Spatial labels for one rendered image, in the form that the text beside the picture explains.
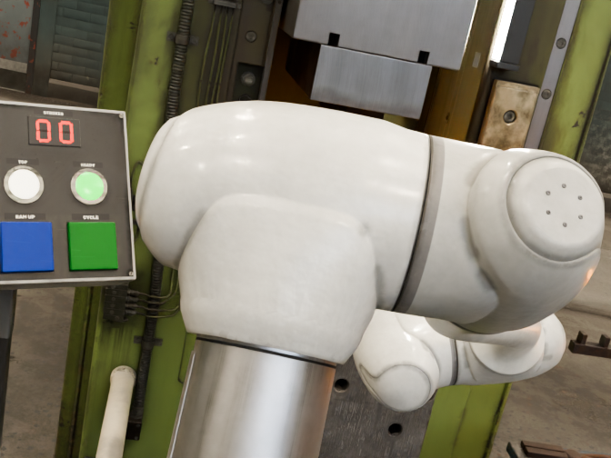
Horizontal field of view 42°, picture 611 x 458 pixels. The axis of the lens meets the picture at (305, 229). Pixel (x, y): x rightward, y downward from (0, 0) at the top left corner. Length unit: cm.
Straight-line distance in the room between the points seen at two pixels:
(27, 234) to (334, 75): 56
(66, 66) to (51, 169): 654
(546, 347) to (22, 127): 83
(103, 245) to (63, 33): 657
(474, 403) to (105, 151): 100
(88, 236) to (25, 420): 149
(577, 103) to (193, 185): 125
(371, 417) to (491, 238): 108
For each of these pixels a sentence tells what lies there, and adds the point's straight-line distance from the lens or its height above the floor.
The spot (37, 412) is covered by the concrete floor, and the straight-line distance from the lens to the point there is 274.
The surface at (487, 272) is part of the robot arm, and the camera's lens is 52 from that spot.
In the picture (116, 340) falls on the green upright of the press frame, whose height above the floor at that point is 70.
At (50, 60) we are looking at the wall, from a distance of 785.
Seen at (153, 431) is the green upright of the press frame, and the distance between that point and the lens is 176.
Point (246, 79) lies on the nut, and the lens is 150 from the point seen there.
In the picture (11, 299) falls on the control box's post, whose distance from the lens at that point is 139.
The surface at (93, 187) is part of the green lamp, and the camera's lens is 128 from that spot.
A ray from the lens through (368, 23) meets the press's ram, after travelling 138.
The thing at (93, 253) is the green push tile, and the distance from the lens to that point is 126.
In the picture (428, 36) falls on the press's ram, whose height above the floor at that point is 141.
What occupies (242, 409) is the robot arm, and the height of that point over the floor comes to 119.
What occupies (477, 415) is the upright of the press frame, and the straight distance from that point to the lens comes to 187.
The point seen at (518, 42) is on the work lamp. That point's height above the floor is 143.
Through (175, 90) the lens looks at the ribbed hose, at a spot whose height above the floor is 123.
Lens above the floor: 145
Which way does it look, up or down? 17 degrees down
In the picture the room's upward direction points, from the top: 12 degrees clockwise
